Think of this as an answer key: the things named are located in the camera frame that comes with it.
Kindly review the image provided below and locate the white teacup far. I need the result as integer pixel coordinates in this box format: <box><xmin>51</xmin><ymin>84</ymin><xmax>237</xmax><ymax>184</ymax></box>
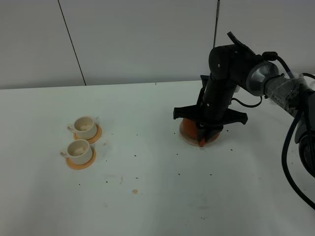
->
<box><xmin>67</xmin><ymin>117</ymin><xmax>97</xmax><ymax>140</ymax></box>

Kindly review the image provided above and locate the orange coaster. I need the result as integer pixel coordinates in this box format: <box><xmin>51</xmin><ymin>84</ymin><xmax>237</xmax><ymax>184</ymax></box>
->
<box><xmin>65</xmin><ymin>147</ymin><xmax>96</xmax><ymax>170</ymax></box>
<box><xmin>87</xmin><ymin>124</ymin><xmax>102</xmax><ymax>144</ymax></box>

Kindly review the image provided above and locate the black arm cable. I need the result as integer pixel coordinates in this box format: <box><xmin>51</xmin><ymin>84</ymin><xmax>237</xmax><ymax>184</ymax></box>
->
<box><xmin>231</xmin><ymin>51</ymin><xmax>315</xmax><ymax>211</ymax></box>

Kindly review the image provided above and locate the orange coaster far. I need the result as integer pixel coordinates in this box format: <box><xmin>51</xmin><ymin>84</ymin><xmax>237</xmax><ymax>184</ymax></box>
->
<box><xmin>87</xmin><ymin>124</ymin><xmax>102</xmax><ymax>144</ymax></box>

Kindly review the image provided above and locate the beige round teapot saucer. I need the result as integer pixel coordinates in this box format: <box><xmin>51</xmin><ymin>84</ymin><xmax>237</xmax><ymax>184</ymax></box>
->
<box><xmin>179</xmin><ymin>120</ymin><xmax>221</xmax><ymax>147</ymax></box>

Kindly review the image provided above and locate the white teacup near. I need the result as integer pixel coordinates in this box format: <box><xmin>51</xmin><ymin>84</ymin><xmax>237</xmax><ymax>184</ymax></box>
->
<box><xmin>60</xmin><ymin>139</ymin><xmax>93</xmax><ymax>165</ymax></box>

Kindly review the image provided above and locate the orange coaster near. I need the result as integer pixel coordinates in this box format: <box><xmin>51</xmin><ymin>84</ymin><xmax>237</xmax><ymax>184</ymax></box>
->
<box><xmin>65</xmin><ymin>147</ymin><xmax>96</xmax><ymax>170</ymax></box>

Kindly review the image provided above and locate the white teacup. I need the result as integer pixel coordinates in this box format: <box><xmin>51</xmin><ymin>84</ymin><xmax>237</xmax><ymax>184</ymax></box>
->
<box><xmin>67</xmin><ymin>117</ymin><xmax>97</xmax><ymax>140</ymax></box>
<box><xmin>60</xmin><ymin>139</ymin><xmax>93</xmax><ymax>165</ymax></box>

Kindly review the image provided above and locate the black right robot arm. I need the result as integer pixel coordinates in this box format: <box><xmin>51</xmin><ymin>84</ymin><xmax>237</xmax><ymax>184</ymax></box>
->
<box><xmin>173</xmin><ymin>43</ymin><xmax>315</xmax><ymax>175</ymax></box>

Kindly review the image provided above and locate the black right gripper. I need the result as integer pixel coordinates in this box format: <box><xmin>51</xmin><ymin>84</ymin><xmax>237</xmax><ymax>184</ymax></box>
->
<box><xmin>173</xmin><ymin>45</ymin><xmax>261</xmax><ymax>145</ymax></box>

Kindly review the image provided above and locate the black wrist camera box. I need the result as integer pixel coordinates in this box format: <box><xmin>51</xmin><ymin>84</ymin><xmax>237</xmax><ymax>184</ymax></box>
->
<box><xmin>197</xmin><ymin>75</ymin><xmax>237</xmax><ymax>108</ymax></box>

